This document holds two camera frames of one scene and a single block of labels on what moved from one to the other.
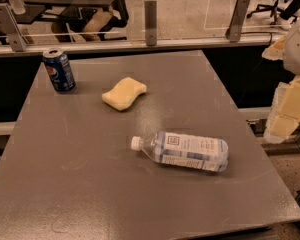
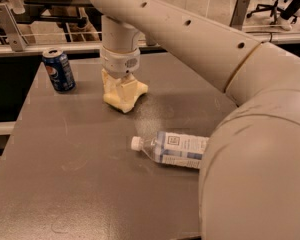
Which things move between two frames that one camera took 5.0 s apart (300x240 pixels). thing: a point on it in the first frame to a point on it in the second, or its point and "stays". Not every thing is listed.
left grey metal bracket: [6, 22] stays
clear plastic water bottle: [185, 150] stays
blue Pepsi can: [60, 70] stays
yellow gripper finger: [292, 103] to [128, 93]
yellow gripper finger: [276, 49] to [111, 86]
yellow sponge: [124, 93] stays
